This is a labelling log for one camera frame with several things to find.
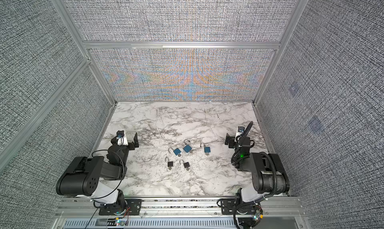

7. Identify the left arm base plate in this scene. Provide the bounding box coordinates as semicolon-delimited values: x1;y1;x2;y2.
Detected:
99;199;143;217

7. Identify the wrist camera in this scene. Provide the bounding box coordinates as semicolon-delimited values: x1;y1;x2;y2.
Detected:
235;126;245;138
117;130;128;146

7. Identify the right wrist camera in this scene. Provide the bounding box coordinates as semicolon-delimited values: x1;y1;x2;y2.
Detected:
235;126;245;138

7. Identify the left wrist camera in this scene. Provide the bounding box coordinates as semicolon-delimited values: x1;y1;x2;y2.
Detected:
117;130;128;146

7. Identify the aluminium front rail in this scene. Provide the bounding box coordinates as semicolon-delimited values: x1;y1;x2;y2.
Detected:
50;196;311;229

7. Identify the black padlock left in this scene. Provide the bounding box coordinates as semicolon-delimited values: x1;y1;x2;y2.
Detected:
165;157;174;170

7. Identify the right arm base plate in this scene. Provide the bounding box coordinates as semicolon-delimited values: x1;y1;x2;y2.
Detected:
217;198;264;215

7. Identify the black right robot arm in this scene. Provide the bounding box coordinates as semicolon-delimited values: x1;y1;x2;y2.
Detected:
221;133;290;215

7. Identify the black padlock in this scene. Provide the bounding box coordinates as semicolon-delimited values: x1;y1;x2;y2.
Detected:
179;160;190;171
165;157;174;170

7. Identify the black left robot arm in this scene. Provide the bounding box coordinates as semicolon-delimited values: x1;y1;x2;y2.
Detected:
56;131;140;216

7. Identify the blue padlock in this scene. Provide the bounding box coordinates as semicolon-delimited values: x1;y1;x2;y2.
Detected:
183;140;193;154
200;143;211;156
168;148;182;157

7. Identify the black padlock right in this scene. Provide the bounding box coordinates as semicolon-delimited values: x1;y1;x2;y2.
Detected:
179;160;190;171

